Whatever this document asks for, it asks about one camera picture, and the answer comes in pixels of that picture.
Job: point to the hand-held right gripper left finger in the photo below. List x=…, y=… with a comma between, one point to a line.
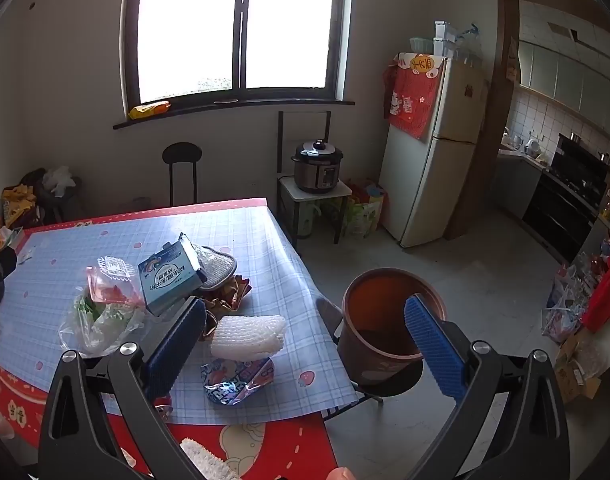
x=177, y=345

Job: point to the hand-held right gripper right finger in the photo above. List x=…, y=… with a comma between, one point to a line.
x=432, y=345

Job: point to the brown trash bin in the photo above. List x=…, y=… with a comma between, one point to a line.
x=380, y=310

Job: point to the blue carton box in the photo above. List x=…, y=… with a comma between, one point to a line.
x=170, y=275

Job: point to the white green plastic bag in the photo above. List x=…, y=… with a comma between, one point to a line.
x=97, y=327

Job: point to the clear plastic container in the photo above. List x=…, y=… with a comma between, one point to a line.
x=112, y=272

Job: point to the person's right hand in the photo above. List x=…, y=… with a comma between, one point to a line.
x=341, y=475

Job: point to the colourful snack packets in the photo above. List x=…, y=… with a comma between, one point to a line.
x=0, y=237

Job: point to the blue plaid tablecloth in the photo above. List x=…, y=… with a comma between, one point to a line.
x=40, y=305

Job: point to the crushed blue silver packaging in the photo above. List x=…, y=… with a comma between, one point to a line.
x=237, y=380

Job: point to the white foam net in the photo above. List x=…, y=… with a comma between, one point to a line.
x=247, y=337
x=205, y=460

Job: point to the golden crumpled wrapper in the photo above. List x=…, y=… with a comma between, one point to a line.
x=232, y=292

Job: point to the pile of yellow bags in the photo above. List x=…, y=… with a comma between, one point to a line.
x=20, y=200

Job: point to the dark round stool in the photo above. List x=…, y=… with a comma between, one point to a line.
x=60, y=205

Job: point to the white crumpled bag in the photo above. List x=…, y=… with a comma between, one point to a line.
x=59, y=180

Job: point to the pile of plastic bags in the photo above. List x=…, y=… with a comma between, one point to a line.
x=567, y=300

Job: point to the cardboard box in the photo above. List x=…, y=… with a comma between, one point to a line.
x=577, y=370

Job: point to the colourful shopping bag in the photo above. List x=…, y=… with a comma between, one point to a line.
x=365, y=210

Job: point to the white refrigerator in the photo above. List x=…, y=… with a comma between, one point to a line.
x=435, y=185

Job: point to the grey lower cabinet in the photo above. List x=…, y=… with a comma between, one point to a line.
x=517, y=185

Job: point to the black oven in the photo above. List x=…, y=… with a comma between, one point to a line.
x=560, y=215

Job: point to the red hanging cloth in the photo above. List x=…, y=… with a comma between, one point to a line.
x=607, y=290

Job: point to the white side table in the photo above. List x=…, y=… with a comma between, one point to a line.
x=315, y=196

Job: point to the silver pressure cooker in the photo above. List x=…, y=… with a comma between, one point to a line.
x=315, y=165

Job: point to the white kettle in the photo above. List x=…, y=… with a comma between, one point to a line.
x=531, y=147

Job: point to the yellow packet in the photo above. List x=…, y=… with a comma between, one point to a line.
x=150, y=109

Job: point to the red printed cloth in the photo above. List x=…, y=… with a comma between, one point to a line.
x=410, y=100

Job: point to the pale upper kitchen cabinets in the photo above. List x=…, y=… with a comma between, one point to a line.
x=560, y=72

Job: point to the white stacked boxes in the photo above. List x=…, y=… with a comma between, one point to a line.
x=444, y=40

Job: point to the dark framed window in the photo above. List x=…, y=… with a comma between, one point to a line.
x=185, y=25

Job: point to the wooden door frame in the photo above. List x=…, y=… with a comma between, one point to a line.
x=500, y=110

